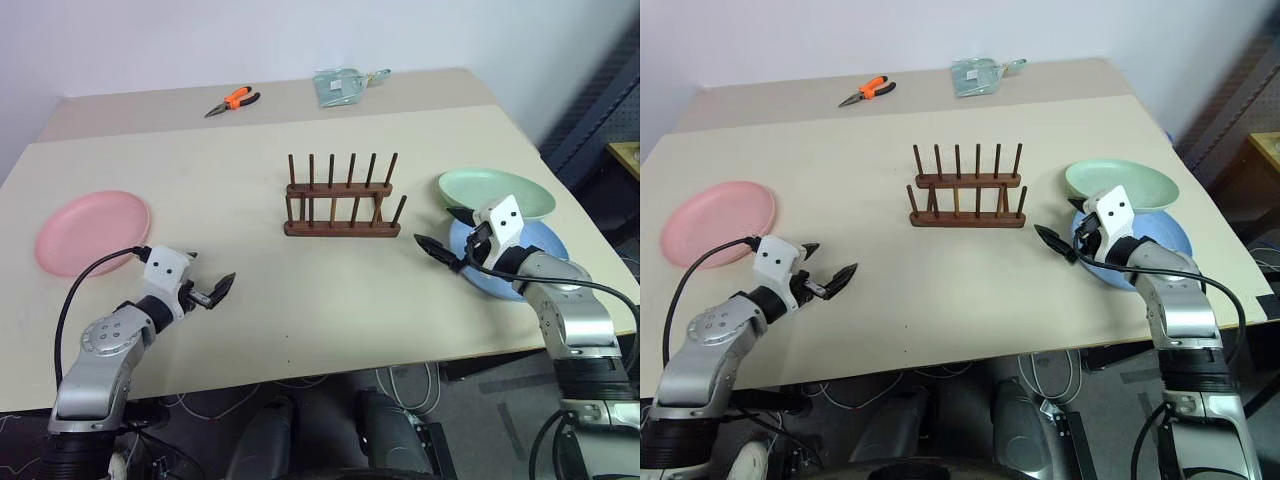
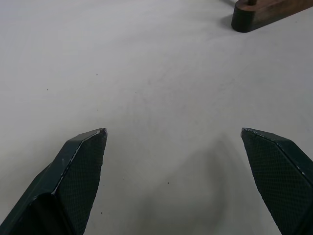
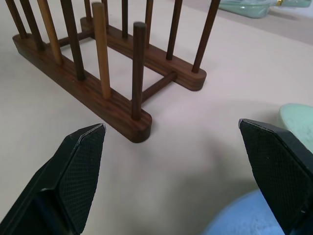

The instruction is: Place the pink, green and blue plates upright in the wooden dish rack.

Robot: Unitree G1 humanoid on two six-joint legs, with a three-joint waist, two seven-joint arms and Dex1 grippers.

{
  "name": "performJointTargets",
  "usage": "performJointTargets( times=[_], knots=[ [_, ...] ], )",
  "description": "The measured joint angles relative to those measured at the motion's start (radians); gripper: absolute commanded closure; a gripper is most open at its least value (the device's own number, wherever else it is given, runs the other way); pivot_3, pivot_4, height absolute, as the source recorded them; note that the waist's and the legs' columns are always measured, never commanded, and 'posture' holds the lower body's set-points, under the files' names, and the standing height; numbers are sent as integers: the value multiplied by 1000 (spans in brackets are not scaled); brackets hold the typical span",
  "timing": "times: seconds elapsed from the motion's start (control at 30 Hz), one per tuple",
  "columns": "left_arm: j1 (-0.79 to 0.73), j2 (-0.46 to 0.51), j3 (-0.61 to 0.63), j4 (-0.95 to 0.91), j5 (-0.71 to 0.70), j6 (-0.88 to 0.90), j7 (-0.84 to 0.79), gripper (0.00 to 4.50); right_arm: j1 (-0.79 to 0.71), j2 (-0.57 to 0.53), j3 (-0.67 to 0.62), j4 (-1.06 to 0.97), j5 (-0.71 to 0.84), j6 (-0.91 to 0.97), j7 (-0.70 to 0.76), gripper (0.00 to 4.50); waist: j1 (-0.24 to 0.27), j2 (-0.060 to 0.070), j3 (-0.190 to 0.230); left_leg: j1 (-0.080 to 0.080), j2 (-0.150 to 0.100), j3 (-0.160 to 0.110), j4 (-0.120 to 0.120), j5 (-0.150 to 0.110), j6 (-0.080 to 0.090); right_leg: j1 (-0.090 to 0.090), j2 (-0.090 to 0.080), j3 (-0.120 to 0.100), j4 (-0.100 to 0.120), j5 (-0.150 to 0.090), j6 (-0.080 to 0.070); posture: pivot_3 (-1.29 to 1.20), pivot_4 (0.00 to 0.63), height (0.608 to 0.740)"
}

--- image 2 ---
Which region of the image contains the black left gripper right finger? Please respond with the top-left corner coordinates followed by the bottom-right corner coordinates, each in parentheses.
top-left (240, 127), bottom-right (313, 235)

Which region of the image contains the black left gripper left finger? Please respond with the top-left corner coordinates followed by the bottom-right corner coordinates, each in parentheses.
top-left (0, 127), bottom-right (108, 235)

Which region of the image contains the dark wooden stand base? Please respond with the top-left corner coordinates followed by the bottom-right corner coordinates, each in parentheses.
top-left (231, 0), bottom-right (313, 33)

